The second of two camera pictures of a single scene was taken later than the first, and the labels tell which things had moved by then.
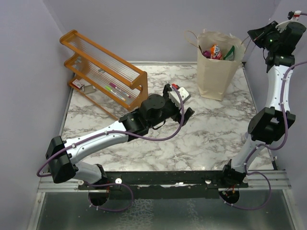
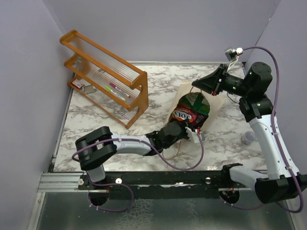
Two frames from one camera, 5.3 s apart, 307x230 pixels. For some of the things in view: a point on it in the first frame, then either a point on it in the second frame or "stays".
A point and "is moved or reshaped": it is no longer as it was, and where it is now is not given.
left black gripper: (178, 116) -> (183, 124)
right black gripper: (257, 35) -> (211, 82)
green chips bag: (230, 55) is moved or reshaped
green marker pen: (115, 93) stays
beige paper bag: (215, 76) -> (185, 87)
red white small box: (77, 83) stays
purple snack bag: (206, 54) -> (199, 120)
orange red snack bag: (215, 52) is moved or reshaped
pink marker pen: (121, 91) stays
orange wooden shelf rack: (114, 85) stays
